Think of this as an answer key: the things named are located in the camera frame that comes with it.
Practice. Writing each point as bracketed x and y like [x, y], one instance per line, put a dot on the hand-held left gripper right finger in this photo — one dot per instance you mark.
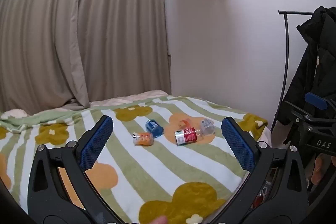
[238, 145]

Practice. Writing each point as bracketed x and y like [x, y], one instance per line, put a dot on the black metal clothes rack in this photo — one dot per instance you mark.
[286, 56]

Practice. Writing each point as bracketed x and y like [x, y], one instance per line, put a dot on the clear orange plastic cup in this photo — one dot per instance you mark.
[184, 123]

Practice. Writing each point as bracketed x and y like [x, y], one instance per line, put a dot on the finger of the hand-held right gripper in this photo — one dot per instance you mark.
[295, 108]
[316, 100]

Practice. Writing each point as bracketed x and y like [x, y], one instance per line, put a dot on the beige curtain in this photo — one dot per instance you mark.
[78, 29]

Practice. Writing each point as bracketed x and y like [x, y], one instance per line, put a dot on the black jacket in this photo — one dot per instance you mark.
[307, 69]

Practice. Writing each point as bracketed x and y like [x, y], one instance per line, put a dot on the blue plastic cup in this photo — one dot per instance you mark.
[154, 128]

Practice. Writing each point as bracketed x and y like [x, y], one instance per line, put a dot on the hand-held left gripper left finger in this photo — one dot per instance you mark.
[96, 144]

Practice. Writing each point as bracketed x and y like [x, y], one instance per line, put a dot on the striped flower print blanket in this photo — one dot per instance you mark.
[147, 174]

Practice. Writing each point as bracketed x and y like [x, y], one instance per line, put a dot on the orange printed plastic cup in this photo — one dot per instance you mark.
[143, 139]

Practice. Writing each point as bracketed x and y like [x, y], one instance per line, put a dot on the red and white printed cup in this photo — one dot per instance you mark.
[186, 136]

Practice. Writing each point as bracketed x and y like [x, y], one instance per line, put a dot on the person's right hand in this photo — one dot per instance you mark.
[319, 170]

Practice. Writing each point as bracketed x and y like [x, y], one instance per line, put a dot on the person's left hand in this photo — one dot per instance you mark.
[160, 220]

